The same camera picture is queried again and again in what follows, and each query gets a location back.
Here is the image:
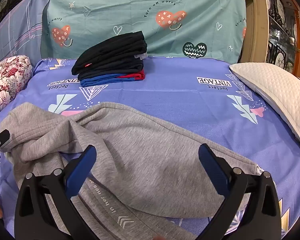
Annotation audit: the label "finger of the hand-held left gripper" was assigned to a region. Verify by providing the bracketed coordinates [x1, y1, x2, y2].
[0, 129, 10, 154]

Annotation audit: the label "grey sweatshirt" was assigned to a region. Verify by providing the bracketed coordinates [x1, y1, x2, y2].
[0, 102, 259, 240]

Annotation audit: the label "blue folded garment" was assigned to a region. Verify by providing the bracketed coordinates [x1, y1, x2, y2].
[80, 74, 138, 88]

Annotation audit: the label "floral pillow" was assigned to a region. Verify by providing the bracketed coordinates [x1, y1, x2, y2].
[0, 55, 33, 120]

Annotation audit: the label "wooden display cabinet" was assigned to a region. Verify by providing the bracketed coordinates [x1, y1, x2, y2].
[237, 0, 300, 85]

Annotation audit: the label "white quilted pillow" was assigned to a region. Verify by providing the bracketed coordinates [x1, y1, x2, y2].
[229, 62, 300, 155]

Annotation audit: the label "red folded garment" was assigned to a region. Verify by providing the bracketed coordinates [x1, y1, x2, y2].
[117, 70, 146, 82]

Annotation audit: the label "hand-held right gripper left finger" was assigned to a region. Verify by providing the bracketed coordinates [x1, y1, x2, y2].
[14, 145, 98, 240]

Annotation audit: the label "black folded pants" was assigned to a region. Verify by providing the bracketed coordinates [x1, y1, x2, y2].
[72, 31, 148, 75]

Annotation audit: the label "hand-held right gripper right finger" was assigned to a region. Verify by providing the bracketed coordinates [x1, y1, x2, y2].
[198, 143, 282, 240]

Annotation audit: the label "lilac striped cloth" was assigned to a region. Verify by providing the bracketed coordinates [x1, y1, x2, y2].
[0, 0, 52, 70]

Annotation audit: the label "purple printed bed sheet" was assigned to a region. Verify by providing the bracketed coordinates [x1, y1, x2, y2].
[0, 56, 300, 240]

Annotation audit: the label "dark navy folded pants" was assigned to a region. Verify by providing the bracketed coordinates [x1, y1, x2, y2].
[77, 57, 143, 80]

